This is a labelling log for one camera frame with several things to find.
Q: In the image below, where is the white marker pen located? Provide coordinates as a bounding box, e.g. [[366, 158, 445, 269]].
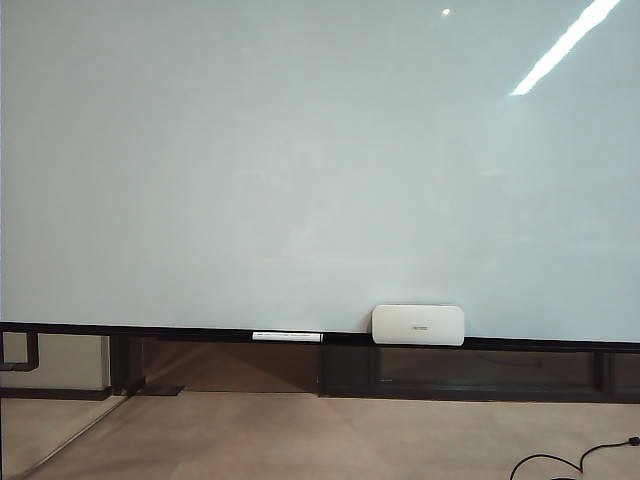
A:
[[251, 329, 324, 344]]

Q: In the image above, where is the white glass whiteboard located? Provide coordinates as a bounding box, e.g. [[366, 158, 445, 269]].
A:
[[0, 0, 640, 344]]

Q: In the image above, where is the black whiteboard tray ledge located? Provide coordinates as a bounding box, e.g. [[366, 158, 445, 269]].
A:
[[0, 321, 640, 352]]

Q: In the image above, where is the white rectangular board eraser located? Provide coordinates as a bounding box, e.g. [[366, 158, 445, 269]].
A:
[[370, 303, 467, 347]]

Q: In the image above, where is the black skirting board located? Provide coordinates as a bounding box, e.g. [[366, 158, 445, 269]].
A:
[[0, 386, 112, 402]]

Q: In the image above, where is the black pipe bracket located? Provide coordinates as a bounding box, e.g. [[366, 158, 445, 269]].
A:
[[0, 322, 41, 374]]

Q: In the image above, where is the black power cable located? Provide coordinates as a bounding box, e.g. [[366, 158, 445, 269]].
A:
[[508, 434, 640, 480]]

